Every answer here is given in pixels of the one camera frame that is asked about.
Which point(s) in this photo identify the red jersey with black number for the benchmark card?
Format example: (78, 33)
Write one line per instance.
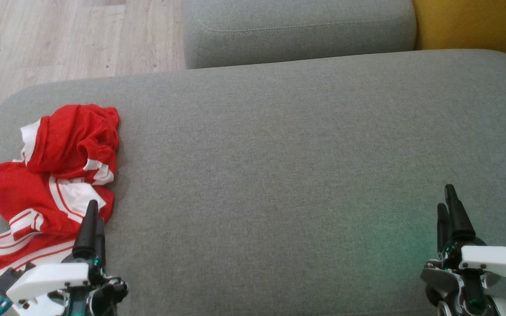
(20, 188)

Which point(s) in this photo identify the yellow sofa backrest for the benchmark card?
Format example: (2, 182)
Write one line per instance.
(477, 26)

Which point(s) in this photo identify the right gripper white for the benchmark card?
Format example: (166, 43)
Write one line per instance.
(490, 261)

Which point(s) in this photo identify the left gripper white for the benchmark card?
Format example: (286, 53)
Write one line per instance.
(46, 281)

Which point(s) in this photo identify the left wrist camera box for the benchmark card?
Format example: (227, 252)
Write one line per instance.
(9, 281)

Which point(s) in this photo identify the large grey sofa seat cushion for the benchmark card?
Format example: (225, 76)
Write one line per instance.
(279, 175)

